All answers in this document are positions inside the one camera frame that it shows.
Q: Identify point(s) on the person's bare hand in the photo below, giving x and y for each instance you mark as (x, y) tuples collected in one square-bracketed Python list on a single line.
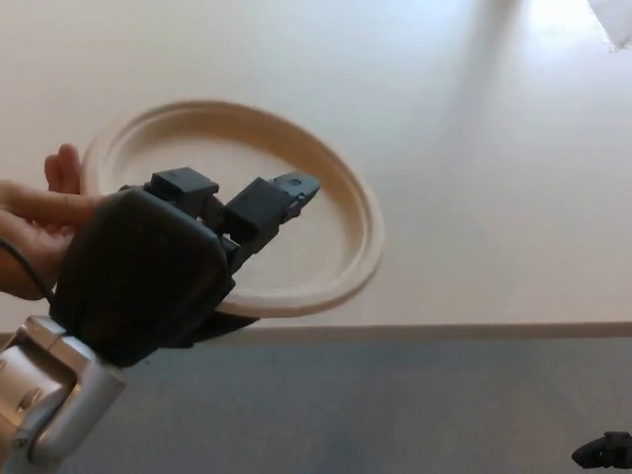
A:
[(39, 212)]

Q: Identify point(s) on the beige round paper plate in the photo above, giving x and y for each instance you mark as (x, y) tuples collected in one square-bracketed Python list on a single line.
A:
[(316, 247)]

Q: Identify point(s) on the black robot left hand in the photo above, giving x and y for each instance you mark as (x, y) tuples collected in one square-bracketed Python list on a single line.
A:
[(143, 276)]

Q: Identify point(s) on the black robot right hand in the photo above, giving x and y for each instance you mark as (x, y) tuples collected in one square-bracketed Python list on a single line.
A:
[(609, 449)]

